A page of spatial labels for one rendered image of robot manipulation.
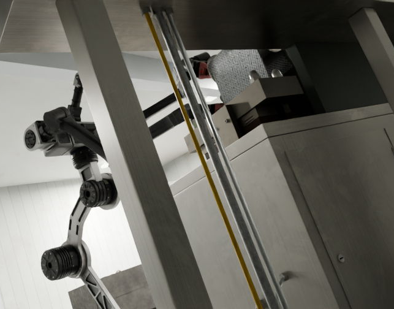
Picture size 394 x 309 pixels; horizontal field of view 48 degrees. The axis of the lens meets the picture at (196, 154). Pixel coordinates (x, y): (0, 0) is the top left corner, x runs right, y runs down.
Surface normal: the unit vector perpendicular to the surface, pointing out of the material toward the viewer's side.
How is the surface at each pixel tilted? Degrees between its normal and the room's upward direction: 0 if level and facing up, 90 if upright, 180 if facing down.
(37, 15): 180
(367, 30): 90
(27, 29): 180
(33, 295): 90
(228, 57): 90
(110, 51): 90
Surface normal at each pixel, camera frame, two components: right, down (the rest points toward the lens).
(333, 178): 0.53, -0.37
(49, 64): 0.72, -0.40
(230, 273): -0.78, 0.15
